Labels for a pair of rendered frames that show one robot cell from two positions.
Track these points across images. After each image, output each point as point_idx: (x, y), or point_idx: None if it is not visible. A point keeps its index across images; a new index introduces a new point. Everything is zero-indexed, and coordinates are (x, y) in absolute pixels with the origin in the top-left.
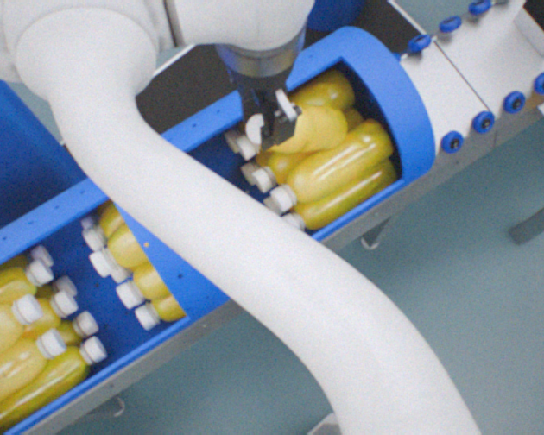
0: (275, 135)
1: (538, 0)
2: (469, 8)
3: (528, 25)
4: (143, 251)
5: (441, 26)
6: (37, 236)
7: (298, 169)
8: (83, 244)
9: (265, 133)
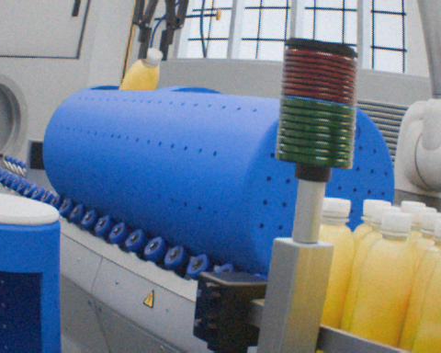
0: (182, 17)
1: (39, 152)
2: (16, 184)
3: (36, 184)
4: (220, 93)
5: (24, 185)
6: (201, 93)
7: None
8: (158, 242)
9: (174, 28)
